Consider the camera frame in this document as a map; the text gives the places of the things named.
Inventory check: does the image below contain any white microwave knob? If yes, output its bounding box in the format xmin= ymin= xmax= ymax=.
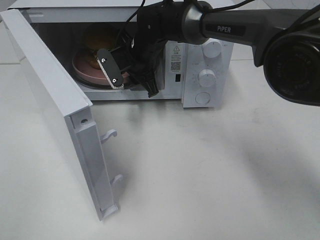
xmin=202 ymin=41 xmax=222 ymax=59
xmin=198 ymin=69 xmax=216 ymax=88

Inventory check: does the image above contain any glass microwave turntable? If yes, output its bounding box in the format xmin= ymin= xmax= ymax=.
xmin=77 ymin=62 xmax=161 ymax=90

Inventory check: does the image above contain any pink round plate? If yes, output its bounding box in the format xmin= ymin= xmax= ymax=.
xmin=71 ymin=48 xmax=131 ymax=89

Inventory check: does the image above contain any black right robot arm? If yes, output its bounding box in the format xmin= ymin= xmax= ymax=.
xmin=111 ymin=0 xmax=320 ymax=106

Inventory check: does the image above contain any white microwave oven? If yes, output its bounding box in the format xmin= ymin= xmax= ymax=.
xmin=0 ymin=0 xmax=233 ymax=108

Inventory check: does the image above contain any burger with lettuce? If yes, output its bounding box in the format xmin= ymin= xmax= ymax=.
xmin=82 ymin=22 xmax=119 ymax=70

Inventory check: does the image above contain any lower white microwave knob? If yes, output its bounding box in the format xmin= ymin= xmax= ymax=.
xmin=198 ymin=69 xmax=216 ymax=88

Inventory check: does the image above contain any upper white microwave knob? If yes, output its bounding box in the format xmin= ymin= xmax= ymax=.
xmin=202 ymin=41 xmax=222 ymax=59

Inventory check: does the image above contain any white microwave door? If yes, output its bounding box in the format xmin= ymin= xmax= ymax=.
xmin=0 ymin=9 xmax=122 ymax=220

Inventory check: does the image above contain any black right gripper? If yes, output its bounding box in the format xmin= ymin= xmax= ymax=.
xmin=110 ymin=34 xmax=167 ymax=98

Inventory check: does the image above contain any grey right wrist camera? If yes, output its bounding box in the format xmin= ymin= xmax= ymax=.
xmin=96 ymin=48 xmax=124 ymax=90

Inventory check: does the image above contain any round white door button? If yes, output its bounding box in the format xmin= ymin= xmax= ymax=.
xmin=195 ymin=92 xmax=211 ymax=105

